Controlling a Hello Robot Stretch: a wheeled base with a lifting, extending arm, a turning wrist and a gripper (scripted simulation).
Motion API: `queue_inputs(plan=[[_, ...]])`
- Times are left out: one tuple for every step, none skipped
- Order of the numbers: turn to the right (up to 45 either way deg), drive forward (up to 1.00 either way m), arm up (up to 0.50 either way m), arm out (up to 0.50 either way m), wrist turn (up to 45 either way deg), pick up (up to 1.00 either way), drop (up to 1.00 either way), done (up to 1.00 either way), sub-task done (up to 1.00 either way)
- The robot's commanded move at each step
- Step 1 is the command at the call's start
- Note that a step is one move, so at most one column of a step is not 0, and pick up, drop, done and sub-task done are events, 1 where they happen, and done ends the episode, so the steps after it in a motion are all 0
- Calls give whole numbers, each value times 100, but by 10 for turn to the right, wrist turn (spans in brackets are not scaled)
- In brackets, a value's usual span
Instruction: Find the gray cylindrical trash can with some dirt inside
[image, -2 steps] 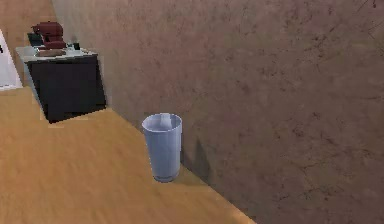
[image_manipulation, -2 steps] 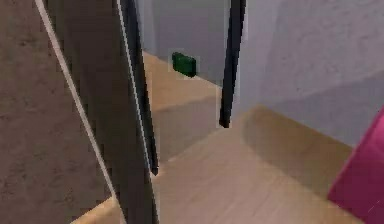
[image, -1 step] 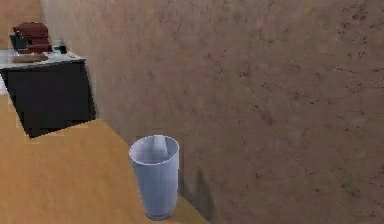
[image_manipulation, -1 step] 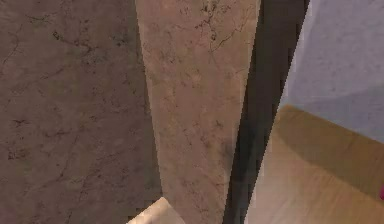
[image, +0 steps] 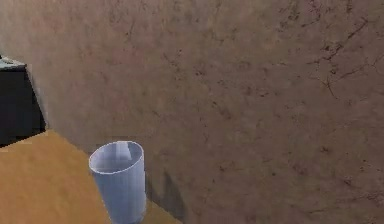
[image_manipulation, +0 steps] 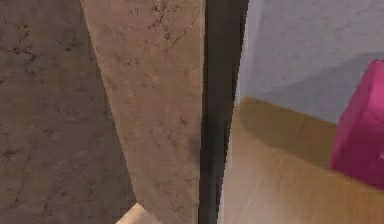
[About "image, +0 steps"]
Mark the gray cylindrical trash can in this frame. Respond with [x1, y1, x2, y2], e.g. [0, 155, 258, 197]
[88, 140, 148, 224]

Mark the black cabinet with grey top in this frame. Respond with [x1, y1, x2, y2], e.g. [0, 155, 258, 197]
[0, 55, 47, 148]

